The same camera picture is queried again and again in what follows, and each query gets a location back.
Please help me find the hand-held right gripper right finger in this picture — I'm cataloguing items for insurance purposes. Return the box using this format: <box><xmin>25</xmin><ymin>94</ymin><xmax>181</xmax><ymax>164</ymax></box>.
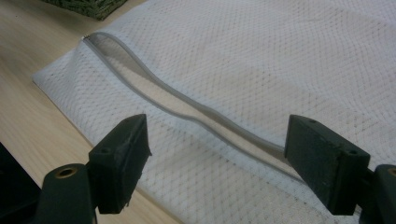
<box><xmin>284</xmin><ymin>114</ymin><xmax>372</xmax><ymax>217</ymax></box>

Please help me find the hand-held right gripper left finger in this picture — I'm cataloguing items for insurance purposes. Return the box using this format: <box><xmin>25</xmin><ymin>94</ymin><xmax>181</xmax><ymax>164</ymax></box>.
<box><xmin>88</xmin><ymin>114</ymin><xmax>152</xmax><ymax>215</ymax></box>

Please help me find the white mesh laundry bag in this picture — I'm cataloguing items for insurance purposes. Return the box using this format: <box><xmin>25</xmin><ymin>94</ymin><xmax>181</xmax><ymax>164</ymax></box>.
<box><xmin>32</xmin><ymin>0</ymin><xmax>396</xmax><ymax>224</ymax></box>

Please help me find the green woven basket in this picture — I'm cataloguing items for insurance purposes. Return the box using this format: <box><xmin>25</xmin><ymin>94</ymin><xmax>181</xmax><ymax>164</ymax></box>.
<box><xmin>40</xmin><ymin>0</ymin><xmax>129</xmax><ymax>21</ymax></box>

